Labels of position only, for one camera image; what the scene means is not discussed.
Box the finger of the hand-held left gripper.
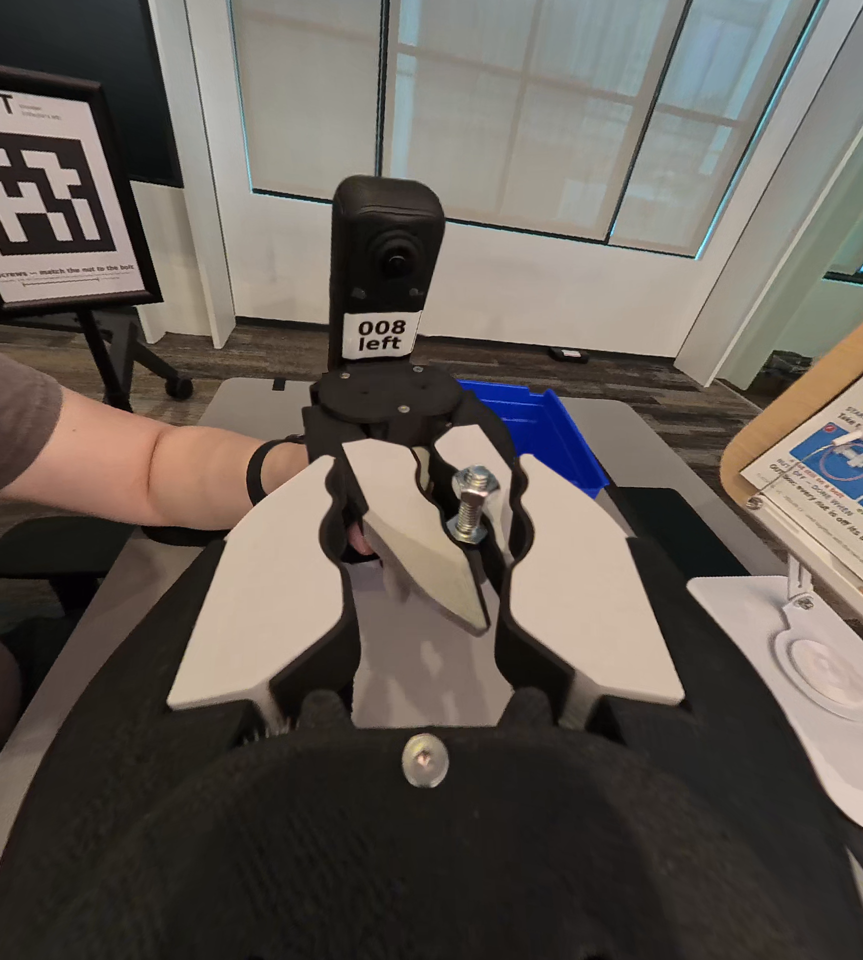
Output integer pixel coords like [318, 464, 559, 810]
[431, 423, 523, 584]
[340, 438, 494, 637]

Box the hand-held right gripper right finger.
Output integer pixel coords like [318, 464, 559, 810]
[493, 453, 686, 725]

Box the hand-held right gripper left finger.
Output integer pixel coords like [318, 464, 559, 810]
[166, 453, 361, 721]

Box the short thick steel bolt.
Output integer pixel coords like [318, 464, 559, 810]
[452, 463, 502, 535]

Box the blue plastic bin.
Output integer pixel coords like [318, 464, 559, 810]
[455, 378, 611, 500]

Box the person's left forearm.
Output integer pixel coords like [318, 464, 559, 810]
[0, 386, 283, 530]

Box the black mesh pad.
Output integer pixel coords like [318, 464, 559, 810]
[140, 523, 232, 549]

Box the black flat pad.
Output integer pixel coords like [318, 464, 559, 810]
[611, 486, 733, 580]

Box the white tablet stand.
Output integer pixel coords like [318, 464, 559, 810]
[686, 558, 863, 837]

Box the white framed glass partition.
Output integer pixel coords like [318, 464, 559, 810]
[184, 0, 863, 260]

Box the black desk chair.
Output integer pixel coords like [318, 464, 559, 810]
[0, 516, 136, 796]

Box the instruction sheet on stand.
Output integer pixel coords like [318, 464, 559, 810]
[720, 283, 863, 639]

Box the white instruction sheet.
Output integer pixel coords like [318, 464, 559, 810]
[739, 352, 863, 624]

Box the black wheeled sign stand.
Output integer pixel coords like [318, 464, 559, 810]
[71, 303, 196, 415]

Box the black framed marker sign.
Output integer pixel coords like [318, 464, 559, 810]
[0, 58, 165, 320]

